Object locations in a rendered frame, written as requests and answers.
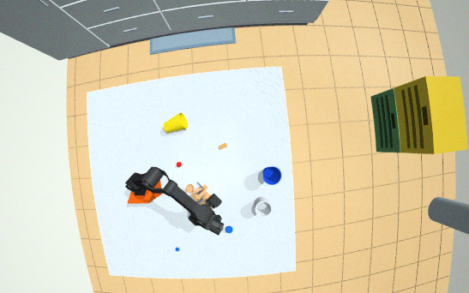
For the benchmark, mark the white cup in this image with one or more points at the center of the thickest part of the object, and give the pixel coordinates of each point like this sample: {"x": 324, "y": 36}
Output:
{"x": 262, "y": 206}

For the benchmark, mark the blue cup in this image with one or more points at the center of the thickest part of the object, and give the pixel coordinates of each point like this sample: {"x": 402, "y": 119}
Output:
{"x": 272, "y": 175}

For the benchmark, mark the wooden catapult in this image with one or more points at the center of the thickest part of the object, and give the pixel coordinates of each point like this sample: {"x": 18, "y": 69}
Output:
{"x": 200, "y": 195}

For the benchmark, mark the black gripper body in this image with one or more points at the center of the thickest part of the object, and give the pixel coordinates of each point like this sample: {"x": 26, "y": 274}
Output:
{"x": 214, "y": 200}

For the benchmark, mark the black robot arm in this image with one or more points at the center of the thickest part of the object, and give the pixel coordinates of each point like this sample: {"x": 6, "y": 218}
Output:
{"x": 203, "y": 216}

